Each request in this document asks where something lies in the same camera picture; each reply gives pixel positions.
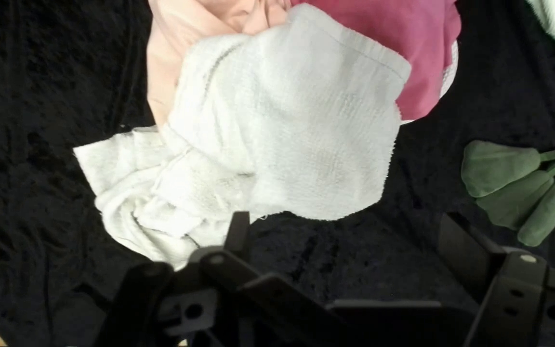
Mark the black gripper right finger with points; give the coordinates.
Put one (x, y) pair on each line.
(471, 257)

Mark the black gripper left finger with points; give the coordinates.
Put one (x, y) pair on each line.
(240, 232)

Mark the red toy radish green leaves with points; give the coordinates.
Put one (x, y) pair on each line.
(510, 180)

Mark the cream white towel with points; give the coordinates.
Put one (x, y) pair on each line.
(303, 116)

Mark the peach t-shirt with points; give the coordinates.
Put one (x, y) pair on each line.
(174, 39)

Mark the pink t-shirt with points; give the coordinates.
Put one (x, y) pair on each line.
(419, 39)

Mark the black velvet tablecloth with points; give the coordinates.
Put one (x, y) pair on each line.
(34, 128)

